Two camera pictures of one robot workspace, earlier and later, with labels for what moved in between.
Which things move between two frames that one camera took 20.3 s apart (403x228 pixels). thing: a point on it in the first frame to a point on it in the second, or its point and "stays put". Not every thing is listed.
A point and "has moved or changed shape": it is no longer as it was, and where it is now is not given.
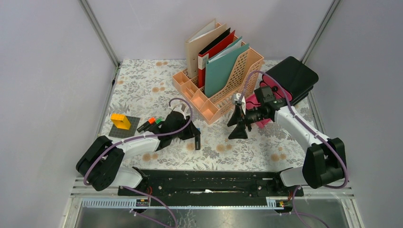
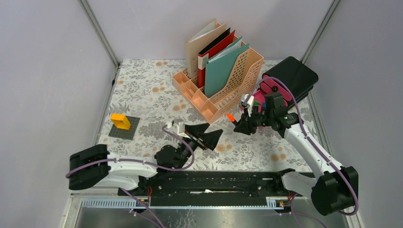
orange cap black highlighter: [151, 120] has moved or changed shape
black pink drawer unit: [297, 80] stays put
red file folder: [204, 56] stays put
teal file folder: [219, 70] stays put
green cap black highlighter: [158, 120] to [256, 105]
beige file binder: [196, 44] stays put
